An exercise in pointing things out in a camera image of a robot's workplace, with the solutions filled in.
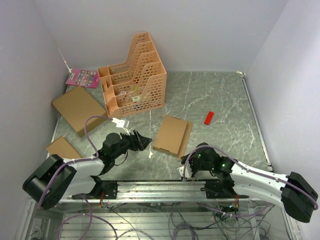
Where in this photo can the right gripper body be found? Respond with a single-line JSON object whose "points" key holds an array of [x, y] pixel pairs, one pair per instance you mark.
{"points": [[196, 164]]}

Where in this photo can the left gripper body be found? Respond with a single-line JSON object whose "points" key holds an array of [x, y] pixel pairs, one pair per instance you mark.
{"points": [[127, 142]]}

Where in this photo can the brown cardboard box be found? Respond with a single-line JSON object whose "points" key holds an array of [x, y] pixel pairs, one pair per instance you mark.
{"points": [[173, 136]]}

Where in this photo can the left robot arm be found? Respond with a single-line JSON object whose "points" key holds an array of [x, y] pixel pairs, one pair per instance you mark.
{"points": [[60, 178]]}

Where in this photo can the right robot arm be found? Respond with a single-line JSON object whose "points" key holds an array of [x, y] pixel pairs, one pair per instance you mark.
{"points": [[291, 192]]}

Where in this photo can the large folded cardboard box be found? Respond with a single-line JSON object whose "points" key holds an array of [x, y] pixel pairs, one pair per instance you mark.
{"points": [[79, 109]]}

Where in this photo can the small folded cardboard box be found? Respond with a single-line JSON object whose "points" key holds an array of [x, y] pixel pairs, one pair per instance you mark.
{"points": [[63, 148]]}

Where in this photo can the red rectangular block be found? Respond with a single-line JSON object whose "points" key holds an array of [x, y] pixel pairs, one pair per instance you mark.
{"points": [[208, 118]]}

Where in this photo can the orange plastic file organizer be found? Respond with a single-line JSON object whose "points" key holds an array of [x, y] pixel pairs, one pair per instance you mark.
{"points": [[136, 85]]}

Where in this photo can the pink sticker sheet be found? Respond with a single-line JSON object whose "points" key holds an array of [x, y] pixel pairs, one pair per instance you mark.
{"points": [[84, 78]]}

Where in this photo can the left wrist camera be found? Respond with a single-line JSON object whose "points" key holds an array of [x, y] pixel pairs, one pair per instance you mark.
{"points": [[121, 123]]}

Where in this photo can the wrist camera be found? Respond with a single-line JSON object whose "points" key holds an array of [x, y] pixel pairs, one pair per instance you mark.
{"points": [[121, 123], [185, 172]]}

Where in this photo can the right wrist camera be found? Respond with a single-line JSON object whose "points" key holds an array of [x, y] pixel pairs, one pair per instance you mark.
{"points": [[185, 172]]}

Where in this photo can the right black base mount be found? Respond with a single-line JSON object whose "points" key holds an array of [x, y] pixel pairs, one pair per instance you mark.
{"points": [[214, 189]]}

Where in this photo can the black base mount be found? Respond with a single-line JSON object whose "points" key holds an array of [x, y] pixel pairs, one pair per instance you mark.
{"points": [[109, 190], [214, 189]]}

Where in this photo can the aluminium mounting rail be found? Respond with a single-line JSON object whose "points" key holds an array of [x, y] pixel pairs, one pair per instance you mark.
{"points": [[143, 191]]}

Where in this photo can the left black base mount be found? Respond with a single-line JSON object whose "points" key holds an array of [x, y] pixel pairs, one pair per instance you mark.
{"points": [[109, 190]]}

